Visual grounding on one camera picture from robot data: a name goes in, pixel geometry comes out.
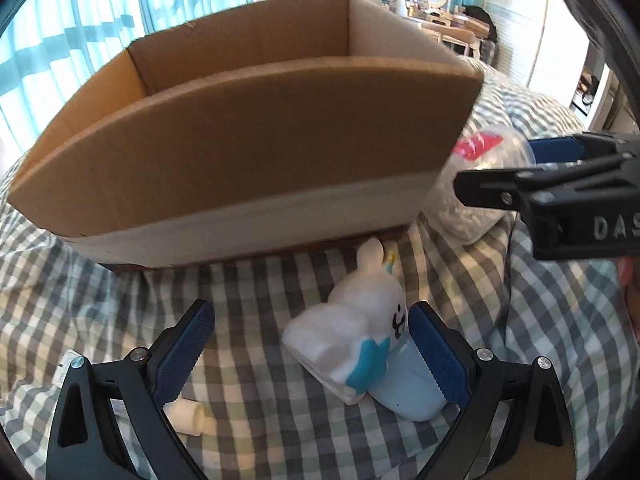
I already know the clear bag of floss picks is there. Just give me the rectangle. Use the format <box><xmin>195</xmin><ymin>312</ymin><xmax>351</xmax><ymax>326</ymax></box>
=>
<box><xmin>423</xmin><ymin>125</ymin><xmax>535</xmax><ymax>246</ymax></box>

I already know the white round bottle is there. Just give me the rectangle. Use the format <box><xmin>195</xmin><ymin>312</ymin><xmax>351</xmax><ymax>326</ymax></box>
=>
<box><xmin>163</xmin><ymin>398</ymin><xmax>205</xmax><ymax>437</ymax></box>

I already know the white plush toy blue star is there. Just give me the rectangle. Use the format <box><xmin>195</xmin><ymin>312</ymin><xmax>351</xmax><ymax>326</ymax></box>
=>
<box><xmin>281</xmin><ymin>237</ymin><xmax>408</xmax><ymax>405</ymax></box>

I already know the white earbuds case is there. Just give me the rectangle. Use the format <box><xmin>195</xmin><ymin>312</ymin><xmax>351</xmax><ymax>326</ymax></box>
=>
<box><xmin>369</xmin><ymin>333</ymin><xmax>447</xmax><ymax>422</ymax></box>

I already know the operator hand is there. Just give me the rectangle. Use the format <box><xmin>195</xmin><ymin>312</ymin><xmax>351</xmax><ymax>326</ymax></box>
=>
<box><xmin>616</xmin><ymin>257</ymin><xmax>640</xmax><ymax>339</ymax></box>

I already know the white dressing table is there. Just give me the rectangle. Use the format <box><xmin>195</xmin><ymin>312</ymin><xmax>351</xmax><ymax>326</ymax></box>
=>
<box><xmin>408</xmin><ymin>4</ymin><xmax>498</xmax><ymax>65</ymax></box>

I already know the cardboard box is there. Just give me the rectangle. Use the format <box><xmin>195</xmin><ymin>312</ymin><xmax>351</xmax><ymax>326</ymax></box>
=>
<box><xmin>8</xmin><ymin>0</ymin><xmax>484</xmax><ymax>269</ymax></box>

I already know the teal window curtain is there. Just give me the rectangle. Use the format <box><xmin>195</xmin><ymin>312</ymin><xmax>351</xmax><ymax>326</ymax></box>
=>
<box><xmin>1</xmin><ymin>0</ymin><xmax>247</xmax><ymax>170</ymax></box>

